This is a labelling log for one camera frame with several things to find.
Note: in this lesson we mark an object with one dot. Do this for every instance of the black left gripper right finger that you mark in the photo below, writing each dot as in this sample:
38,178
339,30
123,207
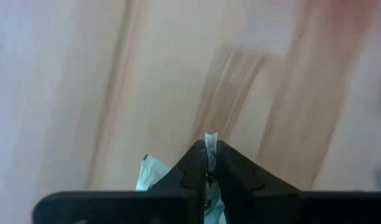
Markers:
240,183

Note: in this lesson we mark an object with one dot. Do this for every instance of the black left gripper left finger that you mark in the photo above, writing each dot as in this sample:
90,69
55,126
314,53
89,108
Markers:
187,177

